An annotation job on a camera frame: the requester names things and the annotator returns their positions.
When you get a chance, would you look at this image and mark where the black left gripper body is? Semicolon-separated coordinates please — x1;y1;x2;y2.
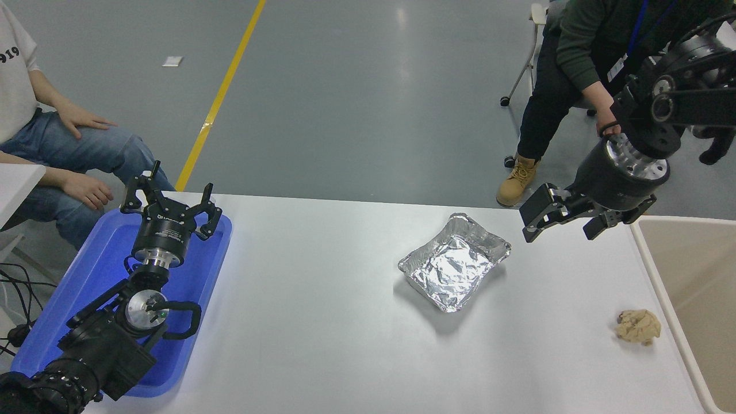
132;209;199;258

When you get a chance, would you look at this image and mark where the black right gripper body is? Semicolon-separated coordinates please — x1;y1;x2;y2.
571;140;670;225

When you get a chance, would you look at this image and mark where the silver foil tray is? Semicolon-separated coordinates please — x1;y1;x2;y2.
398;213;512;313

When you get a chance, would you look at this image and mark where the person's right hand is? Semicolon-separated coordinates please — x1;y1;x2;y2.
596;105;623;139
60;171;114;211

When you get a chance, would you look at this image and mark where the person's left hand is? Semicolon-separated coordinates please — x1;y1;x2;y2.
57;102;118;140

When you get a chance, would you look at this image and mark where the tan work boot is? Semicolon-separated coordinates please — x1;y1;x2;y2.
496;154;541;208

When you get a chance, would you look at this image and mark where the blue plastic tray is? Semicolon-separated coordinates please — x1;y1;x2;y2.
10;207;233;398

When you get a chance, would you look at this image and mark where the person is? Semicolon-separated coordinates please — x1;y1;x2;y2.
0;0;176;251
496;0;736;208

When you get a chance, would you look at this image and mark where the crumpled tan paper ball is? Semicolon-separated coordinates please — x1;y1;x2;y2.
616;309;662;346

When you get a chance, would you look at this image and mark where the white ID badge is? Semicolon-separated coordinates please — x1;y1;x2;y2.
607;53;628;83

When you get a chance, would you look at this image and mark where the large pale bin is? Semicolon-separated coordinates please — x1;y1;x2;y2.
630;216;736;414

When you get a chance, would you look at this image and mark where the white side table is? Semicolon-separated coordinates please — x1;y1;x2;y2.
0;164;47;265

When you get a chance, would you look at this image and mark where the white wheeled chair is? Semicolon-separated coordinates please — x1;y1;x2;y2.
500;3;597;168

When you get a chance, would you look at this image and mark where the black floor cable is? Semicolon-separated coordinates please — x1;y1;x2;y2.
0;262;58;323

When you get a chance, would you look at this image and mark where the black cable plug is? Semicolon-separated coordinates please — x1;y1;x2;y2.
6;323;32;348

